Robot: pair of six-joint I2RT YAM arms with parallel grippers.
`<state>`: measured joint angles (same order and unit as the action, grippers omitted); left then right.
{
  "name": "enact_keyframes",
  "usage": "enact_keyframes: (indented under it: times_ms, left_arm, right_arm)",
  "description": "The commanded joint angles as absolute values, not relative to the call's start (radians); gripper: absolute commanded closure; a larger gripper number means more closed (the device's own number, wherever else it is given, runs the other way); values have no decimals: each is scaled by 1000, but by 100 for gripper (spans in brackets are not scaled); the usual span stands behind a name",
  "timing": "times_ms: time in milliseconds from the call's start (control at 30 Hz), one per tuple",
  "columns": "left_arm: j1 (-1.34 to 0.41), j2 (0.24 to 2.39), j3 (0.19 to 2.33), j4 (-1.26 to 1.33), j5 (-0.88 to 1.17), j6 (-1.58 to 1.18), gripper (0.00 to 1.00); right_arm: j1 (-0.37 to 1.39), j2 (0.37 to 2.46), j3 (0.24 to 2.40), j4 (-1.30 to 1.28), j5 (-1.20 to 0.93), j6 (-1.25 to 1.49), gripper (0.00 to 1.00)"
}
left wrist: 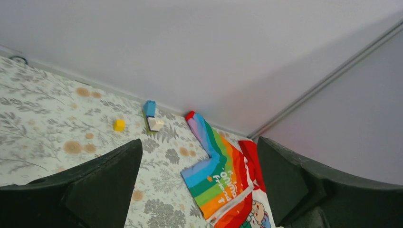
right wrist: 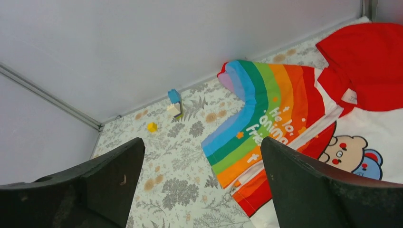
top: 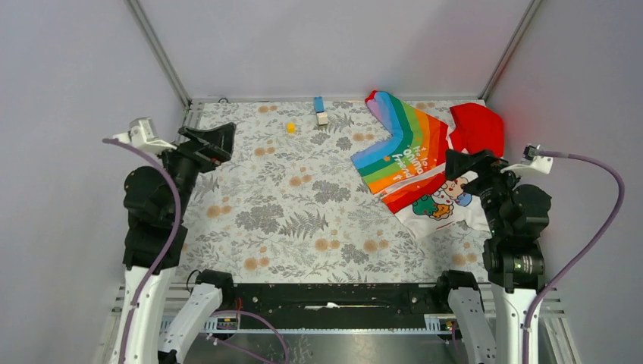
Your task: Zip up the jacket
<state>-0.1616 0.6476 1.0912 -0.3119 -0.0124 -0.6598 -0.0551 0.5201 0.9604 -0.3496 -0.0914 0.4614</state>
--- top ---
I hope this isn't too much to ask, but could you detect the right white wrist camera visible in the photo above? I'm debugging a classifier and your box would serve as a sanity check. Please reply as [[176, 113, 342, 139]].
[[501, 144, 554, 177]]

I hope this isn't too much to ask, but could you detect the blue and silver block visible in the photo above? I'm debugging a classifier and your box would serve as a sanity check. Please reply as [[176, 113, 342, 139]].
[[313, 96, 328, 127]]

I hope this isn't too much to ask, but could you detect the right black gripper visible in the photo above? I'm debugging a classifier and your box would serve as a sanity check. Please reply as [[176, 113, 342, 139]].
[[444, 147, 530, 235]]

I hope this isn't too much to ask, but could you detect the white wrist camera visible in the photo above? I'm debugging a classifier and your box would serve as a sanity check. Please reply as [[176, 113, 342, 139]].
[[113, 117, 177, 155], [501, 144, 554, 177]]

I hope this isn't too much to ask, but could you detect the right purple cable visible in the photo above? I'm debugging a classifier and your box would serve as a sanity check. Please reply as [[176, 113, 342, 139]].
[[521, 150, 626, 364]]

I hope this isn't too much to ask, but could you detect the rainbow kids jacket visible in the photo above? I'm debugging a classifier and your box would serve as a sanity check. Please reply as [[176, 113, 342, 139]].
[[351, 91, 504, 240]]

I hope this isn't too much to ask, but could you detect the floral table cloth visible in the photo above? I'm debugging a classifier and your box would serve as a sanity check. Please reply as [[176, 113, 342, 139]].
[[177, 100, 487, 283]]

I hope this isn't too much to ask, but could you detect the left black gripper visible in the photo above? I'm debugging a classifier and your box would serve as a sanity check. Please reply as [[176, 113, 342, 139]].
[[152, 121, 237, 218]]

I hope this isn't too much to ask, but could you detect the aluminium frame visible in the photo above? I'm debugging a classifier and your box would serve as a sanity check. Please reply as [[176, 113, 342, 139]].
[[100, 0, 584, 364]]

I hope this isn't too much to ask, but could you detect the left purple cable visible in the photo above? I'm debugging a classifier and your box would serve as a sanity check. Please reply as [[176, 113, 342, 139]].
[[102, 138, 183, 364]]

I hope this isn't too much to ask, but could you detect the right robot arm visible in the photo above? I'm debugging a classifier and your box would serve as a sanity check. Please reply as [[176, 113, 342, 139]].
[[434, 149, 551, 363]]

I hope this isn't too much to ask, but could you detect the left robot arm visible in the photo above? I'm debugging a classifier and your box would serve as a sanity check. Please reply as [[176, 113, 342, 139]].
[[108, 118, 238, 363]]

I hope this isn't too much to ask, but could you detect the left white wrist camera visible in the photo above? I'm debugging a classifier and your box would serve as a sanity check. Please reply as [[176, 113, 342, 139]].
[[113, 117, 177, 155]]

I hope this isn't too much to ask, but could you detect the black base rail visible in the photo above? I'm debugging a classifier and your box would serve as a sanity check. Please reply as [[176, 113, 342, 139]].
[[217, 283, 453, 331]]

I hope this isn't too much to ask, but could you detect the purple cable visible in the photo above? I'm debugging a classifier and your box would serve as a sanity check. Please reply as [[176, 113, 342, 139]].
[[102, 138, 183, 364], [521, 150, 626, 364]]

